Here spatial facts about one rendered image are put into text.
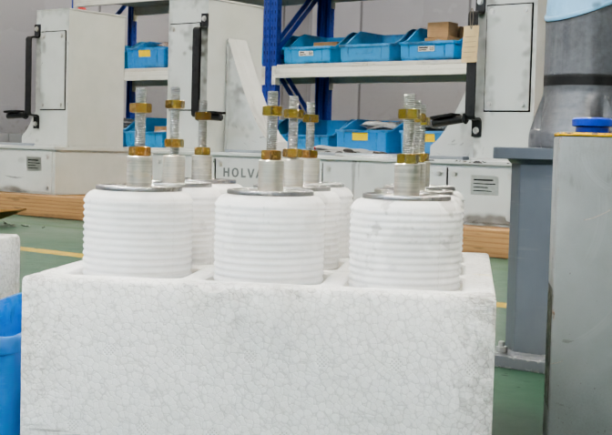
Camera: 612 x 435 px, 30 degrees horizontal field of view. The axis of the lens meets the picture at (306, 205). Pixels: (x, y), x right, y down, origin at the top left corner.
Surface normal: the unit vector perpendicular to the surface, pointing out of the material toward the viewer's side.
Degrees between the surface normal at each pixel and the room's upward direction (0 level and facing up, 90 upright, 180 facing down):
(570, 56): 90
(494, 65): 90
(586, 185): 90
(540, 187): 90
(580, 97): 73
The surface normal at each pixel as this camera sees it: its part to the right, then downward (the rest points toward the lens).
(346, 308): -0.14, 0.05
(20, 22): 0.79, 0.05
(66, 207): -0.61, 0.03
